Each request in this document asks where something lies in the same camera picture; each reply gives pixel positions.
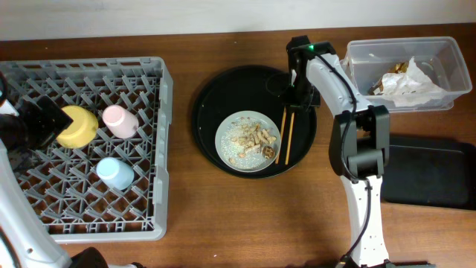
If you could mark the food scraps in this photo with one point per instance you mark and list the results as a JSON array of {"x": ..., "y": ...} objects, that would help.
[{"x": 247, "y": 144}]

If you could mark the white napkin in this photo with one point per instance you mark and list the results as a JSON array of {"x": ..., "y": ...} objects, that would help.
[{"x": 411, "y": 88}]

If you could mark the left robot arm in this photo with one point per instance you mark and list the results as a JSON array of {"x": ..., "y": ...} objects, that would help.
[{"x": 23, "y": 236}]

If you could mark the pink plastic cup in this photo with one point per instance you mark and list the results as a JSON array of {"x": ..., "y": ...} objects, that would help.
[{"x": 122, "y": 123}]

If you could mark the black bin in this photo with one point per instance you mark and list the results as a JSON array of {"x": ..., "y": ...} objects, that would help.
[{"x": 436, "y": 172}]

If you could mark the yellow bowl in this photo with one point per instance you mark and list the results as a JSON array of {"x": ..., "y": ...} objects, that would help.
[{"x": 81, "y": 131}]

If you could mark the light blue plastic cup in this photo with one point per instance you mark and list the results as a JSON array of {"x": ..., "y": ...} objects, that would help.
[{"x": 115, "y": 173}]

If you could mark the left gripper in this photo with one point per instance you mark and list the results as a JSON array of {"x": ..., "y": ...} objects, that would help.
[{"x": 50, "y": 126}]

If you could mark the clear plastic bin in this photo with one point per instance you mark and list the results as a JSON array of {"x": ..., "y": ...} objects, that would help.
[{"x": 438, "y": 57}]

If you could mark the round black tray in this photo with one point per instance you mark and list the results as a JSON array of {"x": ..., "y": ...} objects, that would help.
[{"x": 252, "y": 88}]

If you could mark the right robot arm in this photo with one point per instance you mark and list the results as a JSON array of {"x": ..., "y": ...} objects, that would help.
[{"x": 359, "y": 144}]

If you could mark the gold foil wrapper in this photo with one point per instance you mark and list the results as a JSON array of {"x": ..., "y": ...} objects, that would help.
[{"x": 378, "y": 87}]

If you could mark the grey dishwasher rack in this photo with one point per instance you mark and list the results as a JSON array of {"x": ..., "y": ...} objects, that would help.
[{"x": 111, "y": 189}]

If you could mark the grey plate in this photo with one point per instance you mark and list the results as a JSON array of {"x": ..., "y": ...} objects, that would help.
[{"x": 266, "y": 123}]

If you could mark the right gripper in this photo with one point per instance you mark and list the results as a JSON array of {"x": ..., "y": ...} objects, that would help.
[{"x": 314, "y": 100}]

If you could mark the wooden chopstick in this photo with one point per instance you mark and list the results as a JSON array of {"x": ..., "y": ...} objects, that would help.
[
  {"x": 283, "y": 123},
  {"x": 289, "y": 143}
]

